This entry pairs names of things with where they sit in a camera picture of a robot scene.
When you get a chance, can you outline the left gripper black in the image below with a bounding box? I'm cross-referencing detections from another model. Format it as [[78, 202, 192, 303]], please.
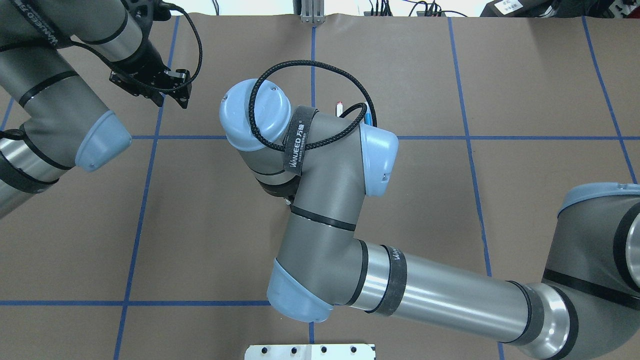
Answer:
[[109, 39, 192, 109]]

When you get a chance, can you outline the red capped white marker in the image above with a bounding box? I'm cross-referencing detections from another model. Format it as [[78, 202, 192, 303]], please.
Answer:
[[334, 101, 345, 117]]

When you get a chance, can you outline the blue marker pen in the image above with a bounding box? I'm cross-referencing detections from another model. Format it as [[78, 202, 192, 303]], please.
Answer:
[[363, 102, 374, 126]]

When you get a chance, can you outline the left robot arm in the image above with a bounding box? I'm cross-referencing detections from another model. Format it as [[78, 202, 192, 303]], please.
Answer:
[[0, 0, 196, 217]]

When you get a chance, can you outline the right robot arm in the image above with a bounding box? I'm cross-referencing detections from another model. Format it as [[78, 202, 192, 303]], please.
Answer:
[[219, 79, 639, 360]]

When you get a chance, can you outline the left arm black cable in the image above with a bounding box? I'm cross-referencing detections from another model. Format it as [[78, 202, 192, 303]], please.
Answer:
[[150, 0, 204, 93]]

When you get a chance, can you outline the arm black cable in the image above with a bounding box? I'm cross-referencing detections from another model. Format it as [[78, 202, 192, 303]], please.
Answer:
[[150, 0, 204, 93], [248, 60, 378, 152]]

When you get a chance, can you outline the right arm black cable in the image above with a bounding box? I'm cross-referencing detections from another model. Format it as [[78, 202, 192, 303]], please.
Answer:
[[248, 60, 378, 152]]

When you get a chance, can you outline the aluminium frame post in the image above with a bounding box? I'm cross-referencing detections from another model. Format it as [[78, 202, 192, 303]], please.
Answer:
[[294, 0, 326, 25]]

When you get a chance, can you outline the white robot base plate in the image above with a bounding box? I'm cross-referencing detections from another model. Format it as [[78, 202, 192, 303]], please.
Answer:
[[244, 343, 377, 360]]

